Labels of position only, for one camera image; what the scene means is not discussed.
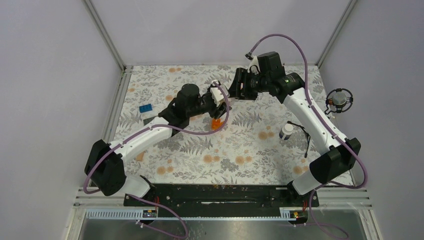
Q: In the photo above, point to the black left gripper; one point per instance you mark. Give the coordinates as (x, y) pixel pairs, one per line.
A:
(221, 109)

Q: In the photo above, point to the floral patterned mat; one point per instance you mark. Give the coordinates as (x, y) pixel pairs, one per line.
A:
(247, 150)

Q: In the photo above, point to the white blue pill bottle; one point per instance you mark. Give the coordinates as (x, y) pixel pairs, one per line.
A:
(286, 131)

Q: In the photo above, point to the tan wooden block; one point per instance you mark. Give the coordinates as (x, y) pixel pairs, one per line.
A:
(140, 157)

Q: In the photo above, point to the grey studded baseplate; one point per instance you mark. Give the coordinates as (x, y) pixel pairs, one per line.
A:
(150, 120)

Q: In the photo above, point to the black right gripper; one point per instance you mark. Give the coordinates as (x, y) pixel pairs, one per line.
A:
(241, 76)

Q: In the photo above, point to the aluminium frame rail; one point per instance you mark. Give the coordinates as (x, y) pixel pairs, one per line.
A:
(121, 207)

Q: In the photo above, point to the microphone on black stand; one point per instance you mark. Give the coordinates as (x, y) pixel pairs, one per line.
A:
(331, 106)

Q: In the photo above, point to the orange pill organizer box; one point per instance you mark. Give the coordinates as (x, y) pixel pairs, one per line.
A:
(216, 123)

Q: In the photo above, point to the blue toy brick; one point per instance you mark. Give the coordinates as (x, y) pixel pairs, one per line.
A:
(145, 108)

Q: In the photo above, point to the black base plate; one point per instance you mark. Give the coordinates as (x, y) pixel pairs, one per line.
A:
(218, 198)

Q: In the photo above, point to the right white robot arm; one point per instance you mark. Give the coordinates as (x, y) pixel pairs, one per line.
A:
(337, 152)

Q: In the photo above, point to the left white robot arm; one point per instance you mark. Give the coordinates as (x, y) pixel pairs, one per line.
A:
(106, 163)

